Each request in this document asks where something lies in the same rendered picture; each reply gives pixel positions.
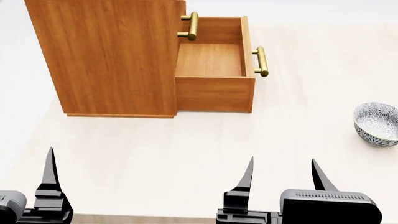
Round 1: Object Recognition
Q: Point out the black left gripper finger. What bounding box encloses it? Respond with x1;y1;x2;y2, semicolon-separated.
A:
33;146;74;217

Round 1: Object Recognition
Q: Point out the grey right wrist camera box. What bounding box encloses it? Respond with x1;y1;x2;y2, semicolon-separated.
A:
279;189;383;224

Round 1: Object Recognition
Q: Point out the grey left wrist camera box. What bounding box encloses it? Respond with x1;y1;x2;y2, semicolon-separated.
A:
0;190;27;224

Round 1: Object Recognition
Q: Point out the brass bar drawer handle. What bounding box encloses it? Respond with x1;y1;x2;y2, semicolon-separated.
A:
177;11;200;42
251;45;269;78

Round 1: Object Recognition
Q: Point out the open wooden drawer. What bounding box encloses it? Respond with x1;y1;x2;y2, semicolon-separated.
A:
174;15;256;114

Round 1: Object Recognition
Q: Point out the blue white patterned bowl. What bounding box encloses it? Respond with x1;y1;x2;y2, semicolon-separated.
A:
353;101;398;148

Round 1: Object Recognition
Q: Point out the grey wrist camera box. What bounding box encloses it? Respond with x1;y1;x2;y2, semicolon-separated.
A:
279;189;383;224
0;190;27;224

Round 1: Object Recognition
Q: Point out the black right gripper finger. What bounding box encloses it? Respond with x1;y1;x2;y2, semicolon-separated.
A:
311;158;340;192
223;156;254;211

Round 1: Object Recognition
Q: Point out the wooden cabinet body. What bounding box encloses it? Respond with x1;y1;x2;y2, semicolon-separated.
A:
24;0;187;119

